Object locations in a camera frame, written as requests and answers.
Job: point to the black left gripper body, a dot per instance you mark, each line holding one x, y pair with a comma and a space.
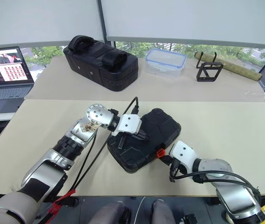
121, 142

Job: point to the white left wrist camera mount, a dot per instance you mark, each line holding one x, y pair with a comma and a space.
128, 123

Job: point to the grey laptop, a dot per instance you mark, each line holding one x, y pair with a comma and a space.
3, 77

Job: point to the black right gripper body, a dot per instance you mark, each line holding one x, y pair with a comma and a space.
174, 170

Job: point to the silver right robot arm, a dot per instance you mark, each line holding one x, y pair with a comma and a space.
225, 179

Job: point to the rolled olive mat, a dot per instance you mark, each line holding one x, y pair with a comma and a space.
239, 68

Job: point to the white roller blind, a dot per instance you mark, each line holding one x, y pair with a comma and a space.
193, 18
38, 21

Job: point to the small black floor device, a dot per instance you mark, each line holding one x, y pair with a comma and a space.
189, 219

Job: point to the clear container blue lid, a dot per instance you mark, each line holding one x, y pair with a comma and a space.
166, 63

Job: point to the grey rounded shape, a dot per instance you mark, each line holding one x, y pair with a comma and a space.
111, 213
165, 213

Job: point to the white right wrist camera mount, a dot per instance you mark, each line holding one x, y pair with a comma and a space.
183, 152

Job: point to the dark window frame post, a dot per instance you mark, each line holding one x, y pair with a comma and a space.
102, 18

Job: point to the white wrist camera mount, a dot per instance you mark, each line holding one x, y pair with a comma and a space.
183, 152
128, 123

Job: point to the black plastic tool case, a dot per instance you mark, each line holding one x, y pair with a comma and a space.
160, 130

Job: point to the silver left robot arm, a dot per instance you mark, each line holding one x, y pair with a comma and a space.
50, 161

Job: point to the black fabric bag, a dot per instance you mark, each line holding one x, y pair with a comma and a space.
99, 63

